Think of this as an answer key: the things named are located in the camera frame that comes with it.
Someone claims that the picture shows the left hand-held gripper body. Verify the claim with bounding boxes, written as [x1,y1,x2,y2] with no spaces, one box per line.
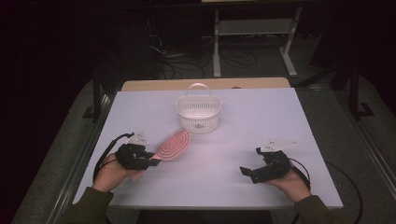
[114,132,157,171]

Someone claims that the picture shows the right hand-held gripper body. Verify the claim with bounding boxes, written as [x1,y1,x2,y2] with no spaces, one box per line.
[248,137,299,185]

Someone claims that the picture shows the pink hairbrush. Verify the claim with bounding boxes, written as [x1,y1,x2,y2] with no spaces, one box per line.
[150,127,192,163]

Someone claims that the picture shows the person's right hand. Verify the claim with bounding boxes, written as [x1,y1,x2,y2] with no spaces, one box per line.
[265,167,313,203]

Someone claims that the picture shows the person's left hand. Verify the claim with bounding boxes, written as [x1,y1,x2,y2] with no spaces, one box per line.
[92,160,146,193]

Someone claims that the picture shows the white perforated plastic basket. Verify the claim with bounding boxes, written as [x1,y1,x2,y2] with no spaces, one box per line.
[175,82,222,135]

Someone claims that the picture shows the wooden table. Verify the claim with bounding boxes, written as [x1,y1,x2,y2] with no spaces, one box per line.
[120,77,291,92]

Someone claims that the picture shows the black metal stand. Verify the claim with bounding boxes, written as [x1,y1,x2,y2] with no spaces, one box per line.
[347,61,375,119]
[81,70,105,123]

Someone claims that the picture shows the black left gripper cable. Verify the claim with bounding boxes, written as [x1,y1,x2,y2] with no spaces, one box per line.
[92,132,135,184]

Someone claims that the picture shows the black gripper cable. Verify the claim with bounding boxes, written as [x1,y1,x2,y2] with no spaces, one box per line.
[288,157,313,191]
[92,132,135,184]

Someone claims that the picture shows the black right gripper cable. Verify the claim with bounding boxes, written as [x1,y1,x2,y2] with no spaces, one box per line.
[288,157,313,191]

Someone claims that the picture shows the aluminium rail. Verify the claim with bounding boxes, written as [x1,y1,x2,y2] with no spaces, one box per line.
[338,92,396,195]
[46,92,117,224]

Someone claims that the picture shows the black cable loop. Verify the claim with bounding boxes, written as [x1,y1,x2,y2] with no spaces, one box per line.
[324,161,364,224]

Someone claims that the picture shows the tangle of black floor cables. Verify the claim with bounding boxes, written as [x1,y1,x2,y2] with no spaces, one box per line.
[145,15,260,79]

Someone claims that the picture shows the white metal desk frame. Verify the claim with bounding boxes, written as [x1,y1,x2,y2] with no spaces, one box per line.
[212,6,304,78]

